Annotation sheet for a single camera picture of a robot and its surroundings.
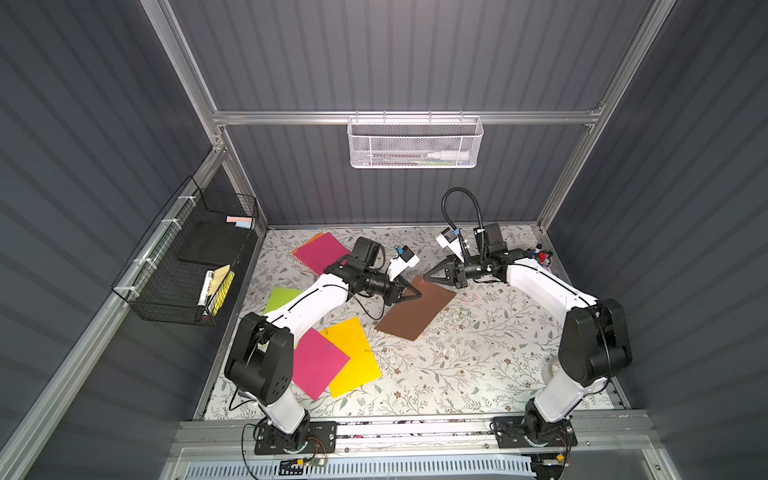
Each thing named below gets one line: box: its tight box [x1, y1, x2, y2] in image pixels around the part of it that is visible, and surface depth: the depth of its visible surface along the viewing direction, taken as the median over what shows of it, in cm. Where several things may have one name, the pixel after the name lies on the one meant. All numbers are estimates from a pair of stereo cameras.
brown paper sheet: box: [374, 275, 457, 341], surface depth 80 cm
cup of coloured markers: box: [529, 249, 553, 269], surface depth 95 cm
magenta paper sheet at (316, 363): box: [293, 327, 351, 401], surface depth 88 cm
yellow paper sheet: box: [319, 317, 383, 399], surface depth 89 cm
